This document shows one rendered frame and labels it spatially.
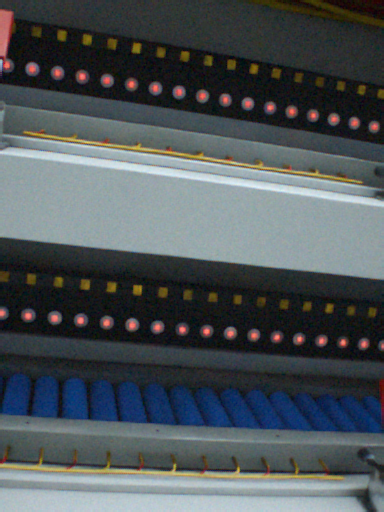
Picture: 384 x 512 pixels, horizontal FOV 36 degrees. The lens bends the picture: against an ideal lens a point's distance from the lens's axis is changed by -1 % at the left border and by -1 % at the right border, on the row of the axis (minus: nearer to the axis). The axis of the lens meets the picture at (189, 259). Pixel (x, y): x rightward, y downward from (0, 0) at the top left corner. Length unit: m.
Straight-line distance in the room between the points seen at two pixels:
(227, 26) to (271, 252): 0.30
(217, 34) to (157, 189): 0.29
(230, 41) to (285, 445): 0.37
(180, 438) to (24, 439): 0.10
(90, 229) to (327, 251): 0.14
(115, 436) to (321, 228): 0.18
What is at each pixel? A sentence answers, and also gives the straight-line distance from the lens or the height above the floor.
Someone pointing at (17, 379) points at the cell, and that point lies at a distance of 0.46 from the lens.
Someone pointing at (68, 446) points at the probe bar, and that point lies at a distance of 0.39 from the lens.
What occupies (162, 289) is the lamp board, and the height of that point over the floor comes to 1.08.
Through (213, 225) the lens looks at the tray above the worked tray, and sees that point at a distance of 0.34.
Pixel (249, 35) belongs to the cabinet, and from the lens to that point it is 0.60.
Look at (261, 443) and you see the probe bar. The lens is 0.41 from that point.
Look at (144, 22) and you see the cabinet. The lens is 0.58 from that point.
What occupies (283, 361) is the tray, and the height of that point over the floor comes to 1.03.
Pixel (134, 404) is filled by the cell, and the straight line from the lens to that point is 0.44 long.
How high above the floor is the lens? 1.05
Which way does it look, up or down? 6 degrees up
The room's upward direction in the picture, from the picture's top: 5 degrees clockwise
